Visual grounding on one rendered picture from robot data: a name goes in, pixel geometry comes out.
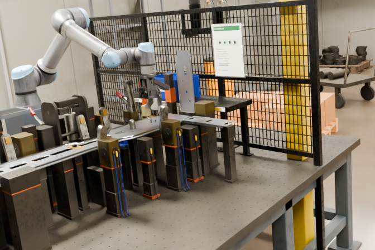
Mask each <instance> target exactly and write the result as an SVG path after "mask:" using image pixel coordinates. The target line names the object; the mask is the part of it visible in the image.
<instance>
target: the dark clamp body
mask: <svg viewBox="0 0 375 250"><path fill-rule="evenodd" d="M36 129H37V136H38V139H37V143H38V147H39V152H40V151H43V150H46V149H49V148H53V147H56V143H55V136H54V129H53V126H48V125H42V126H37V127H36ZM45 168H46V174H47V179H46V182H47V188H48V192H49V199H50V205H51V206H56V205H57V201H56V194H55V188H54V181H53V177H52V170H51V168H50V166H48V167H45Z"/></svg>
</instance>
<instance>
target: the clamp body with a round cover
mask: <svg viewBox="0 0 375 250"><path fill-rule="evenodd" d="M11 140H12V143H13V147H14V150H15V154H16V157H17V158H20V157H23V156H27V155H30V154H33V153H36V147H35V140H34V136H33V134H31V133H27V132H22V133H19V134H14V135H12V136H11Z"/></svg>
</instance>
